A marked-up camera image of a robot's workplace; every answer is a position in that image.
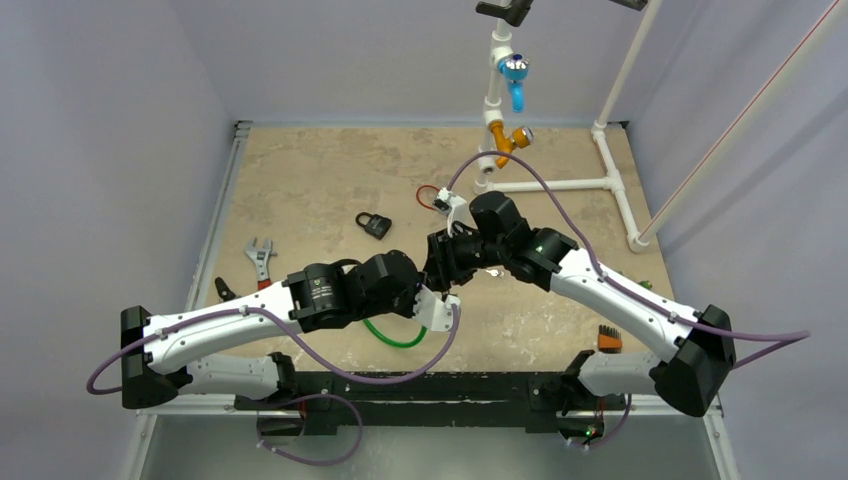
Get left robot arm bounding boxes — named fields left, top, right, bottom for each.
left=120, top=250, right=439, bottom=409

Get black pliers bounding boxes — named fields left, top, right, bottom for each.
left=213, top=277, right=239, bottom=302

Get orange black brush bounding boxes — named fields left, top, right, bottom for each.
left=596, top=325, right=623, bottom=354

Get red cable lock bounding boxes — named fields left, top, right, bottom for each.
left=415, top=184, right=441, bottom=213

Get blue faucet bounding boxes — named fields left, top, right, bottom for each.
left=497, top=53, right=530, bottom=113

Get black padlock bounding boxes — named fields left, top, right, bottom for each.
left=355, top=212, right=393, bottom=240

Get white PVC pipe frame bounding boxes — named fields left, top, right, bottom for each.
left=473, top=1, right=847, bottom=253

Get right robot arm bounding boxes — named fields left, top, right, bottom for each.
left=423, top=189, right=736, bottom=417

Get red adjustable wrench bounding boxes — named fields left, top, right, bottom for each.
left=244, top=237, right=277, bottom=290

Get orange faucet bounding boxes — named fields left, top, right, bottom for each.
left=488, top=120, right=534, bottom=154

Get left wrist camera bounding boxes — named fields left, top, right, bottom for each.
left=412, top=286, right=461, bottom=332

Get green cable lock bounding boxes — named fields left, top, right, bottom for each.
left=362, top=319, right=428, bottom=350

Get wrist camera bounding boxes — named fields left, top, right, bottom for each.
left=412, top=286, right=461, bottom=332
left=432, top=188, right=469, bottom=237

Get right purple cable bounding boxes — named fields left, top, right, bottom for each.
left=445, top=150, right=812, bottom=369

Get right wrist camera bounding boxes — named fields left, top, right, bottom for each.
left=432, top=188, right=469, bottom=237

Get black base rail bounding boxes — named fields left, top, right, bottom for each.
left=234, top=365, right=627, bottom=441

